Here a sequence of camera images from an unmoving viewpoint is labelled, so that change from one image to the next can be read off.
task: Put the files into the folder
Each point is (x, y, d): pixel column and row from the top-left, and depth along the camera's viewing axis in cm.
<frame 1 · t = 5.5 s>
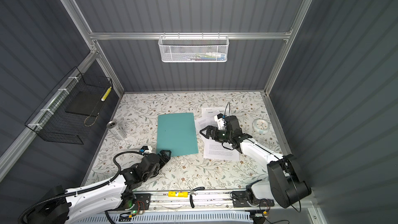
left hand: (169, 156, 84), fingers open
right hand: (206, 135, 84), fingers open
teal file folder: (176, 133, 102), on the table
white and teal clock: (260, 126, 100), point 3 cm above the table
English text paper sheet: (214, 150, 93), on the table
Chinese title paper sheet: (207, 112, 111), on the table

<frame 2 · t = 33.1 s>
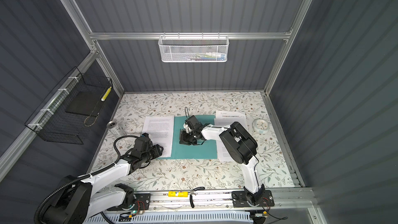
left hand: (160, 149, 89), fingers open
right hand: (180, 143, 93), fingers closed
teal file folder: (207, 150, 91), on the table
English text paper sheet: (160, 129, 101), on the table
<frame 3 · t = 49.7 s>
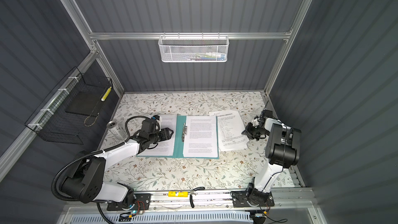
left hand: (169, 132, 91), fingers open
right hand: (246, 134, 96), fingers closed
teal file folder: (179, 140, 96), on the table
silver folder clip: (184, 131, 98), point 2 cm above the table
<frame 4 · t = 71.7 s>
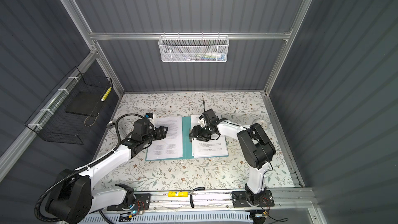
left hand: (162, 128, 87), fingers open
right hand: (194, 138, 91), fingers open
Chinese title paper sheet: (211, 148, 93), on the table
